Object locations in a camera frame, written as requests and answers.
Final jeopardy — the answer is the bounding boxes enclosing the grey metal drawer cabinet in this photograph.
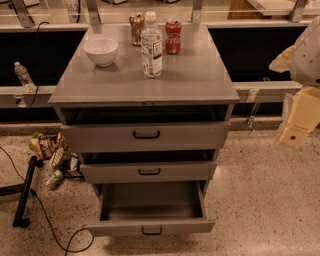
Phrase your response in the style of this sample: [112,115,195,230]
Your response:
[47,23,241,198]

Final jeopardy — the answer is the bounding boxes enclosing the red coca-cola can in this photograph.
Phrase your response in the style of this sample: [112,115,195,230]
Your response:
[165,19,182,54]

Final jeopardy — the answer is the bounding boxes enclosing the snack bag pile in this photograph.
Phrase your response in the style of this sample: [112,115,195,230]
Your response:
[29,132,83,178]

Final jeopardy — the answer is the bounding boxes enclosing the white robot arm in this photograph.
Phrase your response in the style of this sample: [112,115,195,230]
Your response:
[269,16,320,148]

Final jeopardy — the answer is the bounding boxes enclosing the black stand leg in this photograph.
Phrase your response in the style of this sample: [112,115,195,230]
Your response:
[0,156,43,228]

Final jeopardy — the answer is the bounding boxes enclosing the green white can on floor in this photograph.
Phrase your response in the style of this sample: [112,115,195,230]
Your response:
[45,170,63,190]

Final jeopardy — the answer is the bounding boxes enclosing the small water bottle on ledge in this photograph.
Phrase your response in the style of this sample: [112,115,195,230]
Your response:
[14,62,36,93]

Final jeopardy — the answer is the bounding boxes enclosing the grey drawer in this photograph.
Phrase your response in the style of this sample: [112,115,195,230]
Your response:
[87,181,215,237]
[81,161,217,184]
[61,122,229,153]

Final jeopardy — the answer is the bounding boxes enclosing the grey top drawer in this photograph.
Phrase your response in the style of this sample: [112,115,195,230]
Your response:
[61,122,229,153]

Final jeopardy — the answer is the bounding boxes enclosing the brown soda can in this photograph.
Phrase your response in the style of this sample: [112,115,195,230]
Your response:
[129,12,145,46]

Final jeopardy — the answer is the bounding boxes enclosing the grey bottom drawer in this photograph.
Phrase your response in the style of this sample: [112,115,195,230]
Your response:
[87,181,215,237]

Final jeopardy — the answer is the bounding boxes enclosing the white ceramic bowl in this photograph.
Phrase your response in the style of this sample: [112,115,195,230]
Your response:
[83,38,119,67]

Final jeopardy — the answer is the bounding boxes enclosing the grey middle drawer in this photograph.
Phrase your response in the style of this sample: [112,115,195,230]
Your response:
[81,161,217,184]

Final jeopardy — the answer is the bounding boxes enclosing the clear plastic water bottle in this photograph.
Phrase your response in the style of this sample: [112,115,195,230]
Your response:
[141,11,163,78]

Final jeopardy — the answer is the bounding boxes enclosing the grey metal rail ledge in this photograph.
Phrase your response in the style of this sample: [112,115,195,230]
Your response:
[0,81,301,108]

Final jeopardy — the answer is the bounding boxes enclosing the hanging metal bracket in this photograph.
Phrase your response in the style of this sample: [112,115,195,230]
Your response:
[247,77,271,131]

